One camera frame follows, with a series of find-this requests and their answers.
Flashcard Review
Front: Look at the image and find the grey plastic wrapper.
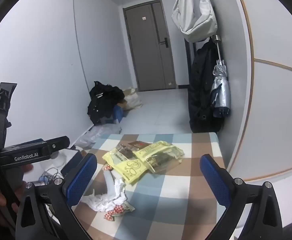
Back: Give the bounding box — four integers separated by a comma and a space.
103, 169, 116, 195

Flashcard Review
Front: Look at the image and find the black hanging coat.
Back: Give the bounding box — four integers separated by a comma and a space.
187, 40, 224, 133

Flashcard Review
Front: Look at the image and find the brown snack packet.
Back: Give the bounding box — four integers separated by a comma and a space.
128, 141, 149, 149

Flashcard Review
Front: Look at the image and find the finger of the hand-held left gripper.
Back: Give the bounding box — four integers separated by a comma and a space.
0, 82, 18, 153

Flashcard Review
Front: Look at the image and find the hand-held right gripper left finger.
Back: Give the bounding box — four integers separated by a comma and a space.
15, 152, 98, 240

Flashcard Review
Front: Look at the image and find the tangle of cables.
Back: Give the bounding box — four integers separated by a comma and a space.
38, 167, 62, 185

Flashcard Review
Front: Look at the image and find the silver folded umbrella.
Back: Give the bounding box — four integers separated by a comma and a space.
210, 36, 230, 118

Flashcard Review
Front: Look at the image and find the grey-brown room door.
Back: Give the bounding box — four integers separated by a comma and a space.
123, 0, 177, 92

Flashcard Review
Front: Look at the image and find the white wardrobe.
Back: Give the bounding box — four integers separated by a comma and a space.
224, 0, 292, 180

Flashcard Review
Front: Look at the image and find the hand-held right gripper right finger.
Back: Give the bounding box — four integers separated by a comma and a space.
200, 154, 284, 240

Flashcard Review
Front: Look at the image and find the checkered blanket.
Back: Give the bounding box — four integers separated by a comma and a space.
71, 132, 228, 240

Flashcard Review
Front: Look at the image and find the white hanging bag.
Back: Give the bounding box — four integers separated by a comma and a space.
171, 0, 218, 43

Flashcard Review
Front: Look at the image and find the yellow packet with line drawing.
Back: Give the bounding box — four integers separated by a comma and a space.
103, 144, 149, 186

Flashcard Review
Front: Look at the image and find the yellow snack packet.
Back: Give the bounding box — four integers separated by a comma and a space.
133, 141, 185, 173

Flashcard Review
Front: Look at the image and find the thin black cable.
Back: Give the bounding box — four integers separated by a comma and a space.
0, 137, 20, 207

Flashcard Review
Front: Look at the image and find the white tissue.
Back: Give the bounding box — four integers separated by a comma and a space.
82, 177, 129, 212

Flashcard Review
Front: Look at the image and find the black clothes pile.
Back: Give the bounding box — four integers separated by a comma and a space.
87, 81, 125, 125

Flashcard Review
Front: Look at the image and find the grey plastic bag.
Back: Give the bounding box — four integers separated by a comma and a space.
75, 124, 123, 150

